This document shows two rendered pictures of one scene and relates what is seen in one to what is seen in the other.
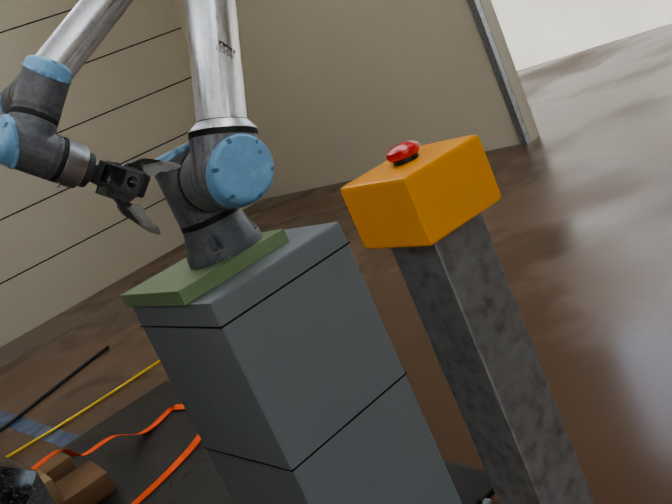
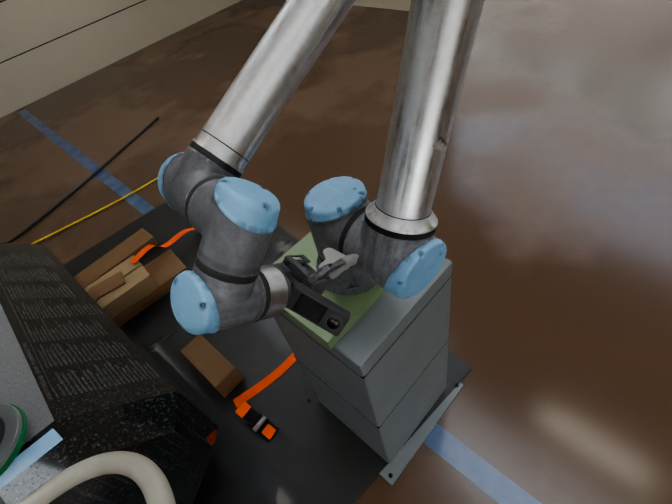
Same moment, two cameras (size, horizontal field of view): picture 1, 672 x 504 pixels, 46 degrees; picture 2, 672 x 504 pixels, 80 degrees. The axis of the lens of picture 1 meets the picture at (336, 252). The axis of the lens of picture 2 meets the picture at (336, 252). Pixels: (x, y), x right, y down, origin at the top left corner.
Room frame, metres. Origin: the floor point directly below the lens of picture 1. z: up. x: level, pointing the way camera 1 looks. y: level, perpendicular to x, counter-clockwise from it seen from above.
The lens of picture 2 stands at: (1.16, 0.26, 1.73)
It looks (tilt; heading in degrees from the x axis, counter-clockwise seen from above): 47 degrees down; 0
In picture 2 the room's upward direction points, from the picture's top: 15 degrees counter-clockwise
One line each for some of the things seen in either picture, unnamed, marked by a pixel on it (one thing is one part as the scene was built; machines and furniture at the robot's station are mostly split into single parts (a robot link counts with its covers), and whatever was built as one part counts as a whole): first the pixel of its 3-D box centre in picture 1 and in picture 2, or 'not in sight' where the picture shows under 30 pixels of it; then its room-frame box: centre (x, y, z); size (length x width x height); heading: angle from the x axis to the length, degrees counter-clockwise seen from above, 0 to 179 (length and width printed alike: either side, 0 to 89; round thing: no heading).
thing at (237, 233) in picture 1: (217, 233); (347, 255); (1.88, 0.24, 0.93); 0.19 x 0.19 x 0.10
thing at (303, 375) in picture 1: (303, 411); (370, 347); (1.88, 0.24, 0.43); 0.50 x 0.50 x 0.85; 36
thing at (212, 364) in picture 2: not in sight; (211, 364); (2.21, 0.99, 0.07); 0.30 x 0.12 x 0.12; 37
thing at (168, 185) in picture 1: (194, 180); (341, 220); (1.88, 0.24, 1.07); 0.17 x 0.15 x 0.18; 32
